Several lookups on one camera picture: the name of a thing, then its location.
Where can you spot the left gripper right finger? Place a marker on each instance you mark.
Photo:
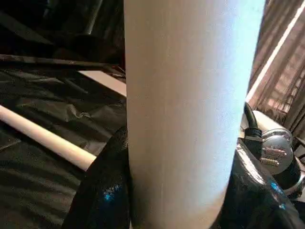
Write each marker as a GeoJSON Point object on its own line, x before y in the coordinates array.
{"type": "Point", "coordinates": [257, 198]}

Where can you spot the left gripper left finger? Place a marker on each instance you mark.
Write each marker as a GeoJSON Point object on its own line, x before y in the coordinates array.
{"type": "Point", "coordinates": [102, 186]}

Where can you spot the white plastic table leg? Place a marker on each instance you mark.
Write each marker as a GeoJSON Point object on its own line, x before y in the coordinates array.
{"type": "Point", "coordinates": [181, 95]}
{"type": "Point", "coordinates": [47, 138]}

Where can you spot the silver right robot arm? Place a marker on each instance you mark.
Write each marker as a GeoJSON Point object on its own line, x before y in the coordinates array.
{"type": "Point", "coordinates": [276, 148]}

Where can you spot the white paper sheet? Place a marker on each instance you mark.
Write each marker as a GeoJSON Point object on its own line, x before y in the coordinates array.
{"type": "Point", "coordinates": [107, 82]}

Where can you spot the long black rod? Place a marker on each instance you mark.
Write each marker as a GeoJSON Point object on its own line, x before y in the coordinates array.
{"type": "Point", "coordinates": [59, 62]}

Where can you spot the sheer window curtain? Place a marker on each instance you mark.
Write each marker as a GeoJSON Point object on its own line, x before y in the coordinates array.
{"type": "Point", "coordinates": [281, 59]}

